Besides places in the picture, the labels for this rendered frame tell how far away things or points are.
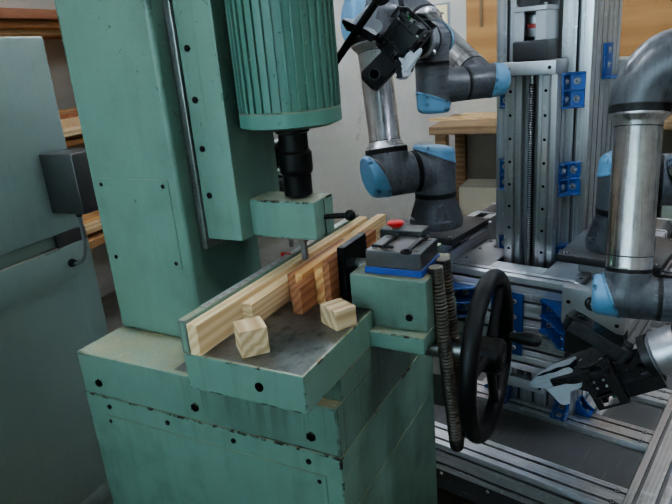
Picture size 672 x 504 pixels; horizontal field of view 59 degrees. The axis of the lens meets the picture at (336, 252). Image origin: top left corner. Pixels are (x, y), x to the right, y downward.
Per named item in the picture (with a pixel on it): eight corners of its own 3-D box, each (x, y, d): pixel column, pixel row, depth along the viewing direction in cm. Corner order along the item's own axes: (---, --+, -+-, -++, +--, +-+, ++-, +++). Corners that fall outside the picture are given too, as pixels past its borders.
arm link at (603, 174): (595, 199, 147) (598, 144, 142) (657, 200, 141) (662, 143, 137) (593, 212, 136) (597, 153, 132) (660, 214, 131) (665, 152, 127)
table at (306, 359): (369, 431, 77) (366, 391, 75) (187, 388, 91) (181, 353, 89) (485, 271, 128) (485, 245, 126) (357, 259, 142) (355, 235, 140)
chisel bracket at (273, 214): (318, 249, 105) (313, 202, 102) (252, 243, 111) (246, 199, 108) (337, 237, 111) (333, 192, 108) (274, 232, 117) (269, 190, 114)
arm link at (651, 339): (670, 336, 91) (670, 315, 98) (640, 346, 94) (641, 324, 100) (694, 378, 91) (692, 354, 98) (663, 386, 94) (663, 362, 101)
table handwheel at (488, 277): (478, 480, 88) (485, 290, 83) (356, 449, 98) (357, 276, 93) (517, 406, 114) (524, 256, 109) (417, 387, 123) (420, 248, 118)
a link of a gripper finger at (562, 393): (540, 415, 106) (590, 401, 101) (524, 387, 106) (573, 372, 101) (543, 406, 109) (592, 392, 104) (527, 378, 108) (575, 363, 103)
